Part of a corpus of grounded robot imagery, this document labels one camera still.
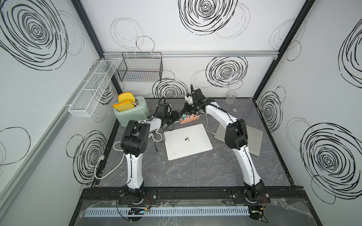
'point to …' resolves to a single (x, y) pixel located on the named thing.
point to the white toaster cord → (141, 108)
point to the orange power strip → (190, 117)
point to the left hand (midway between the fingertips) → (179, 117)
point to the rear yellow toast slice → (126, 96)
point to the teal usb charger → (184, 116)
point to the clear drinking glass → (230, 96)
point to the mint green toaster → (141, 111)
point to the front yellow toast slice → (124, 106)
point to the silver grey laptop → (254, 138)
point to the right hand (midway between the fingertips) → (180, 111)
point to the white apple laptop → (186, 141)
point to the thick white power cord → (111, 172)
